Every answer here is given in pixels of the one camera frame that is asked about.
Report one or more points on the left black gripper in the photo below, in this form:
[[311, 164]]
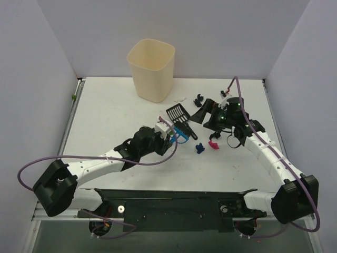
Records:
[[165, 144]]

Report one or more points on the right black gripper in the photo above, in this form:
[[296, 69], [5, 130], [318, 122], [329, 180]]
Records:
[[210, 116]]

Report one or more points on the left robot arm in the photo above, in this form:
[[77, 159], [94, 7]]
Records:
[[55, 189]]

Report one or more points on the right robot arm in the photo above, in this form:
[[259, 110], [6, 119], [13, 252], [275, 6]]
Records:
[[297, 195]]

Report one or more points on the black slotted dustpan scoop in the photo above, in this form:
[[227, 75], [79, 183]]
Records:
[[180, 117]]

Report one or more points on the white paper scrap near bin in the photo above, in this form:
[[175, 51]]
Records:
[[180, 99]]

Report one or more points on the dark blue scrap centre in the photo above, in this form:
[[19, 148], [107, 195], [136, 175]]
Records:
[[199, 148]]

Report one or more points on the cream plastic waste bin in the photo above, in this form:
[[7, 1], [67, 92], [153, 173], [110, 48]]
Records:
[[152, 65]]

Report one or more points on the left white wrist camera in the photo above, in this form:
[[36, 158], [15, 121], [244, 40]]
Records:
[[162, 128]]

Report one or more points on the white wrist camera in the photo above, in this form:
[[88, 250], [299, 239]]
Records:
[[225, 96], [162, 128]]

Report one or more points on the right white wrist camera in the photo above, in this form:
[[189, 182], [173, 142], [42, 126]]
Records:
[[225, 96]]

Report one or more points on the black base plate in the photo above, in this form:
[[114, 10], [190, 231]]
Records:
[[173, 211]]

